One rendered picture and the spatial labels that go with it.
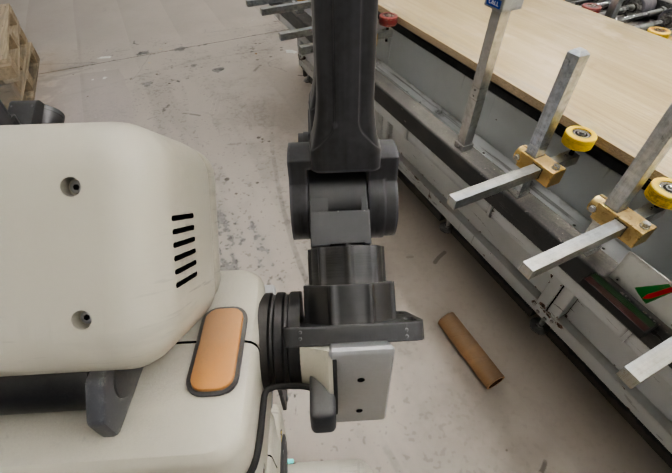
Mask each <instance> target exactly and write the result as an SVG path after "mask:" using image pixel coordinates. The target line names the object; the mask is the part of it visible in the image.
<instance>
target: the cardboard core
mask: <svg viewBox="0 0 672 473"><path fill-rule="evenodd" d="M438 324H439V326H440V327H441V328H442V330H443V331H444V332H445V334H446V335H447V336H448V338H449V339H450V340H451V342H452V343H453V344H454V346H455V347H456V348H457V350H458V351H459V353H460V354H461V355H462V357H463V358H464V359H465V361H466V362H467V363H468V365H469V366H470V367H471V369H472V370H473V371H474V373H475V374H476V375H477V377H478V378H479V379H480V381H481V382H482V383H483V385H484V386H485V387H486V389H490V388H492V387H494V386H496V385H497V384H498V383H500V382H501V381H502V380H503V379H504V378H505V377H504V375H503V374H502V373H501V372H500V370H499V369H498V368H497V367H496V365H495V364H494V363H493V362H492V360H491V359H490V358H489V357H488V355H487V354H486V353H485V351H484V350H483V349H482V348H481V346H480V345H479V344H478V343H477V341H476V340H475V339H474V338H473V336H472V335H471V334H470V333H469V331H468V330H467V329H466V328H465V326H464V325H463V324H462V322H461V321H460V320H459V319H458V317H457V316H456V315H455V314H454V312H450V313H448V314H446V315H444V316H443V317H442V318H441V319H440V320H439V322H438Z"/></svg>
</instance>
